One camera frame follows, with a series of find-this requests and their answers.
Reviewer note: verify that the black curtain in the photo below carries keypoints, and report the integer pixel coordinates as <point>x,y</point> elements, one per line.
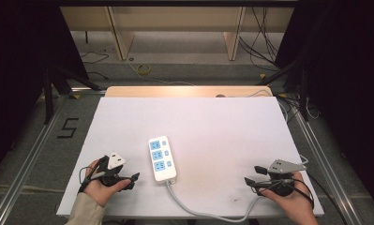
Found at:
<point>22,62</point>
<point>347,78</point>

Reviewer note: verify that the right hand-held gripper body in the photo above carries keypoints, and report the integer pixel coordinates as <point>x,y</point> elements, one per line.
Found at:
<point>283,167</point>

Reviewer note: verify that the beige wooden desk frame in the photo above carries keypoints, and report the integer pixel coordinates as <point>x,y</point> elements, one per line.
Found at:
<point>175,18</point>

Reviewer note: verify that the aluminium floor rail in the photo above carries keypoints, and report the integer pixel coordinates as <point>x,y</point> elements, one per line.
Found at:
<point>25,162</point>
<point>328,175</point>

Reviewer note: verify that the wooden table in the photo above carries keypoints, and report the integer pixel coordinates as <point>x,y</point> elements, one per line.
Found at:
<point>181,91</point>

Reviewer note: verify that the person's left hand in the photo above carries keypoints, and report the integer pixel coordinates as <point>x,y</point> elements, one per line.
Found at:
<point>101,190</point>

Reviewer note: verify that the person's right hand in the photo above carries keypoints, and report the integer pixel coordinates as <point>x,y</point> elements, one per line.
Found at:
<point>292,201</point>

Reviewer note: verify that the white power strip blue sockets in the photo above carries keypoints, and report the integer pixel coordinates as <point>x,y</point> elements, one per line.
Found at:
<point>161,158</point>

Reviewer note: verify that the black metal stand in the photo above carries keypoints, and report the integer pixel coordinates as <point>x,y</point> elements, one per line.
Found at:
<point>304,93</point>
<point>48,93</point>

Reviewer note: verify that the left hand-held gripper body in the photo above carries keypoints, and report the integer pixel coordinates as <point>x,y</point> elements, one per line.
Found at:
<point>114,160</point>

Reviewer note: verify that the white board table cover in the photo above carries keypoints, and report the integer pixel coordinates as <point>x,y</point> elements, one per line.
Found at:
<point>212,131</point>

